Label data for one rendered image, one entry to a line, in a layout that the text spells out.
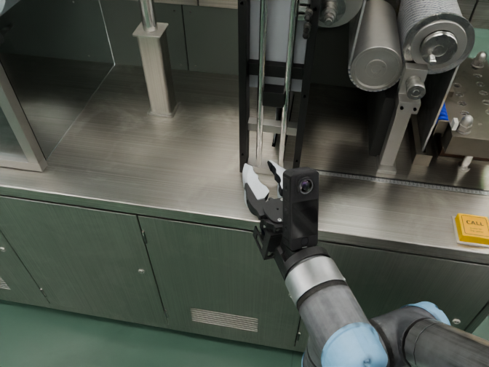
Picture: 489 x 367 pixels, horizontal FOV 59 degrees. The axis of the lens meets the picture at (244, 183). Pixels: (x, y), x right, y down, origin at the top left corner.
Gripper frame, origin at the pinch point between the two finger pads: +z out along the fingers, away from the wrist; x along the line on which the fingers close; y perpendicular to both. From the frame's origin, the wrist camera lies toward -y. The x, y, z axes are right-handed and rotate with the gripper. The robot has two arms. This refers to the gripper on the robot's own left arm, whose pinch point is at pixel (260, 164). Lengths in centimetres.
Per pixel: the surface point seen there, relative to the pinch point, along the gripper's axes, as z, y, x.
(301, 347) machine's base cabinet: 8, 106, 37
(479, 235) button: -9, 24, 56
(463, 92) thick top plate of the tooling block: 28, 11, 74
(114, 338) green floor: 41, 129, -28
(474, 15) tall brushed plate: 42, -5, 81
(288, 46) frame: 26.9, -6.6, 15.4
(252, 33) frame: 32.7, -7.0, 9.5
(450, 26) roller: 20, -13, 50
